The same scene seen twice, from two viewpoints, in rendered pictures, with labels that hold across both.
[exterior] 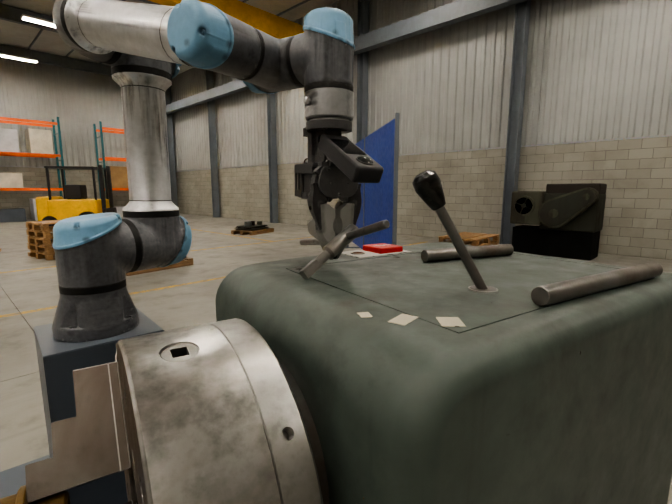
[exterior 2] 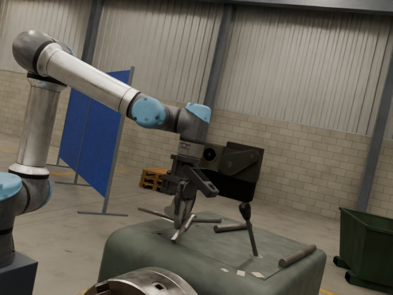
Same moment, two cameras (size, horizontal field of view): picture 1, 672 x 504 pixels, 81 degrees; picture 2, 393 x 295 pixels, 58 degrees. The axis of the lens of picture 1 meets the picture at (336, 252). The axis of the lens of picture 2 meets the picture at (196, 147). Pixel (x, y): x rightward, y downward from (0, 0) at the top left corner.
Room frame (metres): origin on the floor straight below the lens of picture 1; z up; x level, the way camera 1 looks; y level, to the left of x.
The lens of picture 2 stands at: (-0.32, 0.43, 1.56)
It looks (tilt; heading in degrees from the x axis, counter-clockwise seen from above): 2 degrees down; 335
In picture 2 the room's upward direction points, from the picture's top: 12 degrees clockwise
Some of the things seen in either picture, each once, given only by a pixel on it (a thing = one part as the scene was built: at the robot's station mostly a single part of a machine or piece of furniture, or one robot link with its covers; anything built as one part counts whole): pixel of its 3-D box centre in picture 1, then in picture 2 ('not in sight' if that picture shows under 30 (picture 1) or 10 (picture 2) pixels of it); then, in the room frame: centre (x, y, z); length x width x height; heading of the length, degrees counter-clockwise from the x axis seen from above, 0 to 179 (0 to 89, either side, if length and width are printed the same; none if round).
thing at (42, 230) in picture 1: (69, 237); not in sight; (8.31, 5.70, 0.36); 1.26 x 0.86 x 0.73; 147
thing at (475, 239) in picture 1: (468, 245); (165, 179); (8.13, -2.78, 0.22); 1.25 x 0.86 x 0.44; 139
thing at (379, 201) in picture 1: (364, 200); (85, 128); (7.25, -0.53, 1.18); 4.12 x 0.80 x 2.35; 7
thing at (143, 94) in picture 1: (146, 146); (37, 126); (0.89, 0.42, 1.47); 0.15 x 0.12 x 0.55; 148
